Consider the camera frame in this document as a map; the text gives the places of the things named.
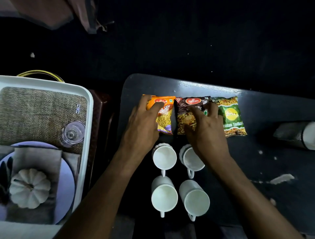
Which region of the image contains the black mesh cylinder white end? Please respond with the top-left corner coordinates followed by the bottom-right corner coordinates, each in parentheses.
top-left (273, 121), bottom-right (315, 151)

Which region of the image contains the white cup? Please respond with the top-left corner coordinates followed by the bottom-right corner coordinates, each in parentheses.
top-left (152, 143), bottom-right (177, 178)
top-left (151, 175), bottom-right (178, 218)
top-left (179, 144), bottom-right (205, 179)
top-left (179, 180), bottom-right (210, 222)

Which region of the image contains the white printed serving tray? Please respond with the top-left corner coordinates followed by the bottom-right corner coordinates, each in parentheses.
top-left (0, 75), bottom-right (94, 239)

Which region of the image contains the person's left hand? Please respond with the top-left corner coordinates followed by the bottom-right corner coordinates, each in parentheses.
top-left (119, 95), bottom-right (165, 158)

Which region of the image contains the yellow ring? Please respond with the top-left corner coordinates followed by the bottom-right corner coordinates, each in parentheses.
top-left (16, 70), bottom-right (65, 83)

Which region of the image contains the person's right hand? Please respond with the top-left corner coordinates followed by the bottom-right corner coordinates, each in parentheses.
top-left (185, 101), bottom-right (231, 164)

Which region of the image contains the person's left forearm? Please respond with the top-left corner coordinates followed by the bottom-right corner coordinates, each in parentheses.
top-left (53, 148), bottom-right (148, 239)

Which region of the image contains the person's right forearm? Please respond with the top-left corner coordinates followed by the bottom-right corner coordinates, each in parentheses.
top-left (204, 152), bottom-right (304, 239)

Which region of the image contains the green snack packet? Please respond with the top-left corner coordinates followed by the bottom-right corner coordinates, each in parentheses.
top-left (211, 96), bottom-right (247, 138)

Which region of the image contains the brown cloth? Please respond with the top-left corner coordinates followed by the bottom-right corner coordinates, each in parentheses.
top-left (0, 0), bottom-right (109, 34)

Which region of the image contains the orange snack packet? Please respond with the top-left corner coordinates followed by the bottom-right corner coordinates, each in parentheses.
top-left (143, 95), bottom-right (176, 135)

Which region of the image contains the brown snack packet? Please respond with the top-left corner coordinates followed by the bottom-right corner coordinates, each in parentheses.
top-left (175, 96), bottom-right (211, 135)

